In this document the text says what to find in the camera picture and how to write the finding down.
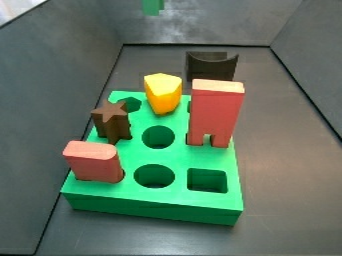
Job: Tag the green arch block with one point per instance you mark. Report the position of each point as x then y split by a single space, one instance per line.
153 7

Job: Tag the green shape sorter board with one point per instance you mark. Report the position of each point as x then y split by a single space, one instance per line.
174 181

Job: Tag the yellow pentagon block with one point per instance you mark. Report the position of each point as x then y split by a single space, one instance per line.
164 92

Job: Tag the tall red bridge block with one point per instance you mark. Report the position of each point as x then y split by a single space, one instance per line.
214 109

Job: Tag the brown star block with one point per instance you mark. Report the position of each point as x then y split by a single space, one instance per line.
111 121

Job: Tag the short red rounded block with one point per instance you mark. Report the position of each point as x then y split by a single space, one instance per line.
94 161

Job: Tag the black curved holder stand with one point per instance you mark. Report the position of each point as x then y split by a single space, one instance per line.
210 65

